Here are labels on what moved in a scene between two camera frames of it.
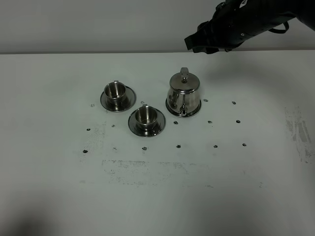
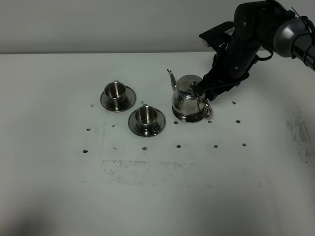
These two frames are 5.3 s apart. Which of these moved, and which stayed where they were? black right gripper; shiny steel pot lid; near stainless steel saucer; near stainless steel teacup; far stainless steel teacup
Moved: black right gripper; shiny steel pot lid
Stayed: far stainless steel teacup; near stainless steel saucer; near stainless steel teacup
